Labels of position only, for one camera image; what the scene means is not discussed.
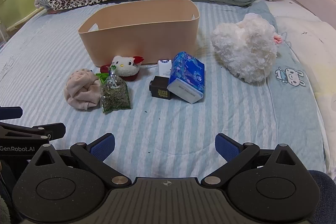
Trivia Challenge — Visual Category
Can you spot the blue tissue pack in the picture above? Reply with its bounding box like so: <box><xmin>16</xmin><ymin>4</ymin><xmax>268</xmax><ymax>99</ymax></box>
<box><xmin>167</xmin><ymin>51</ymin><xmax>205</xmax><ymax>104</ymax></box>

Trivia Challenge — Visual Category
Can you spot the white mattress sheet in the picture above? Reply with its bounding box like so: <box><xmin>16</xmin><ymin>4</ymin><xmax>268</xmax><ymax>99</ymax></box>
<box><xmin>265</xmin><ymin>0</ymin><xmax>336</xmax><ymax>184</ymax></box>

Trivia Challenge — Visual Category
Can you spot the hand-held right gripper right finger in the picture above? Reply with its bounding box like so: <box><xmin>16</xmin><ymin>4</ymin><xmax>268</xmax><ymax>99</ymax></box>
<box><xmin>201</xmin><ymin>133</ymin><xmax>305</xmax><ymax>188</ymax></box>

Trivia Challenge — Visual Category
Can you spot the striped light blue blanket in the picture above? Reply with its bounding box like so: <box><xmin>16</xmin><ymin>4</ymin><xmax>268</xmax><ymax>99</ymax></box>
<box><xmin>0</xmin><ymin>0</ymin><xmax>329</xmax><ymax>180</ymax></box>

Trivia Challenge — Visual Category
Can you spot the small white box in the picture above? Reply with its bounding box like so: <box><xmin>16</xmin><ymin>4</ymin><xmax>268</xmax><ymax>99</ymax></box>
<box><xmin>158</xmin><ymin>59</ymin><xmax>173</xmax><ymax>78</ymax></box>

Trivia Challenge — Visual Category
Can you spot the clear bag of dried herbs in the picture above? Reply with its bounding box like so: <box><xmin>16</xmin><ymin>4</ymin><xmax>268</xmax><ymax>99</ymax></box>
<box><xmin>100</xmin><ymin>65</ymin><xmax>132</xmax><ymax>114</ymax></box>

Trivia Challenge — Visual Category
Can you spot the beige rolled cloth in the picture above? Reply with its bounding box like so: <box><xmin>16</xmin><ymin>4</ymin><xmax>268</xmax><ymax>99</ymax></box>
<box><xmin>64</xmin><ymin>69</ymin><xmax>102</xmax><ymax>111</ymax></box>

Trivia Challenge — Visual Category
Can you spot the beige plastic storage bin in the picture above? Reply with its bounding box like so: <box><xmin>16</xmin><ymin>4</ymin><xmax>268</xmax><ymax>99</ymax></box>
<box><xmin>78</xmin><ymin>0</ymin><xmax>200</xmax><ymax>67</ymax></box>

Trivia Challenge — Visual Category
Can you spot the person's leg in jeans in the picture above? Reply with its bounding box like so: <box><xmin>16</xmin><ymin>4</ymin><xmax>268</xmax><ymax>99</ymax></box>
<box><xmin>308</xmin><ymin>170</ymin><xmax>336</xmax><ymax>224</ymax></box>

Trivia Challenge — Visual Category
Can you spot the green small packet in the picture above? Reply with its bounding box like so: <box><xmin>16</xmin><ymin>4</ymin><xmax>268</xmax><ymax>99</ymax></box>
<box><xmin>95</xmin><ymin>72</ymin><xmax>109</xmax><ymax>84</ymax></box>

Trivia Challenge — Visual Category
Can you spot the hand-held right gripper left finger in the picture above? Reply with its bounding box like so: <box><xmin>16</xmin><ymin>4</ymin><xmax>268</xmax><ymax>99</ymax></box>
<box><xmin>26</xmin><ymin>133</ymin><xmax>132</xmax><ymax>189</ymax></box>

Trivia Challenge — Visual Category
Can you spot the white cat plush toy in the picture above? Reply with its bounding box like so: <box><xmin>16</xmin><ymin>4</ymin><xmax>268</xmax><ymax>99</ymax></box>
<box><xmin>101</xmin><ymin>55</ymin><xmax>145</xmax><ymax>82</ymax></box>

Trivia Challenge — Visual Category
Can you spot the small black box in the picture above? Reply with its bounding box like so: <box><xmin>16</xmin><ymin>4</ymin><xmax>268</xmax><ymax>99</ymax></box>
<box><xmin>149</xmin><ymin>76</ymin><xmax>174</xmax><ymax>101</ymax></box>

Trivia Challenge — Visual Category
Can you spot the white fluffy plush toy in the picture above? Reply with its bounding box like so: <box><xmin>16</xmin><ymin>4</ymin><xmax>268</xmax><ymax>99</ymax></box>
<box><xmin>211</xmin><ymin>12</ymin><xmax>283</xmax><ymax>84</ymax></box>

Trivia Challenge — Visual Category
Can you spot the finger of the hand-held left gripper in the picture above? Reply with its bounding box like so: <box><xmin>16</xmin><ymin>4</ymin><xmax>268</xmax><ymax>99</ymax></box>
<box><xmin>0</xmin><ymin>106</ymin><xmax>23</xmax><ymax>120</ymax></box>
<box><xmin>0</xmin><ymin>122</ymin><xmax>66</xmax><ymax>141</ymax></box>

